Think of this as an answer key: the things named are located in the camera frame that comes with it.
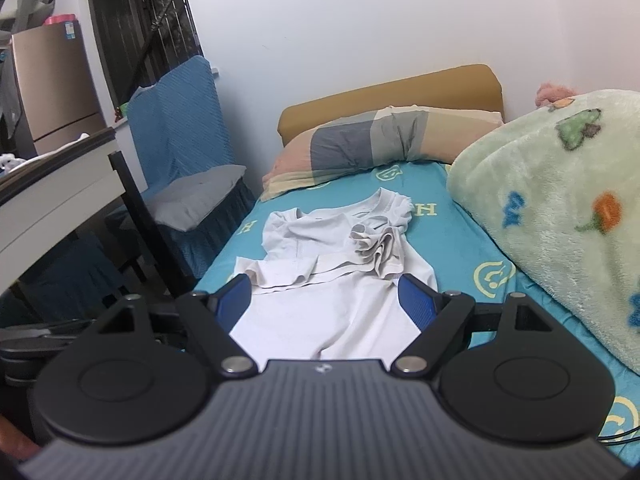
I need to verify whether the teal bed sheet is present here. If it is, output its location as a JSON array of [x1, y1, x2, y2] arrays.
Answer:
[[198, 162, 639, 466]]

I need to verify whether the green fleece blanket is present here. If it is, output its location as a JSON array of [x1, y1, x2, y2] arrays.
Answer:
[[447, 89, 639, 370]]

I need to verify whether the striped pillow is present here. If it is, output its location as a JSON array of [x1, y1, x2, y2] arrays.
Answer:
[[260, 105, 503, 202]]

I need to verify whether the dark window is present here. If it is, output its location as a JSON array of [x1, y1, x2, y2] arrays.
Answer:
[[89, 0, 202, 108]]

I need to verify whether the white black table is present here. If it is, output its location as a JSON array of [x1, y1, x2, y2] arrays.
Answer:
[[0, 127, 196, 302]]

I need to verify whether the blue covered chair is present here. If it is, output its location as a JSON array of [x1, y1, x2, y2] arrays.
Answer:
[[127, 55, 255, 280]]

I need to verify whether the white t-shirt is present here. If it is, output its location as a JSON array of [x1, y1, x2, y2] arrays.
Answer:
[[230, 188, 437, 367]]

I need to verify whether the beige refrigerator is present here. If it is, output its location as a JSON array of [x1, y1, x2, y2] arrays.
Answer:
[[1, 21, 106, 159]]

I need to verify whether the pink plush toy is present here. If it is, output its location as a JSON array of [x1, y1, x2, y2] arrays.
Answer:
[[535, 82, 576, 107]]

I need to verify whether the person left hand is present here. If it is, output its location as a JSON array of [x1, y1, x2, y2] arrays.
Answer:
[[0, 416, 40, 460]]

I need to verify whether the mustard yellow headboard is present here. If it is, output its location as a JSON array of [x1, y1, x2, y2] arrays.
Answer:
[[277, 64, 504, 145]]

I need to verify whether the grey seat cushion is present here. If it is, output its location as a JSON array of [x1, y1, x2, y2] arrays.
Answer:
[[146, 165, 246, 232]]

